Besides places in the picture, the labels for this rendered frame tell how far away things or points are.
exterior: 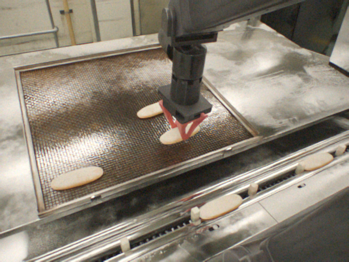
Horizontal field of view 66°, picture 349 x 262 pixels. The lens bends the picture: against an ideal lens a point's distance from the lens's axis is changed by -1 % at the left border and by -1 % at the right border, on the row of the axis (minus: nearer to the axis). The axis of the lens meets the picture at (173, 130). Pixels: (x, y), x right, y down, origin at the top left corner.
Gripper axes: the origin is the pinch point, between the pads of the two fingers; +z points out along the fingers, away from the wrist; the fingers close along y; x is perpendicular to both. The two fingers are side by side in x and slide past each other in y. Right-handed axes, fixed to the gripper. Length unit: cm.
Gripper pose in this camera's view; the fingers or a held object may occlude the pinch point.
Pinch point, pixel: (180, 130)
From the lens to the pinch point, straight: 59.5
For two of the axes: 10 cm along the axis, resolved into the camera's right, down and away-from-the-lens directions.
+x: 8.3, -3.4, 4.5
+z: -0.7, 7.3, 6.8
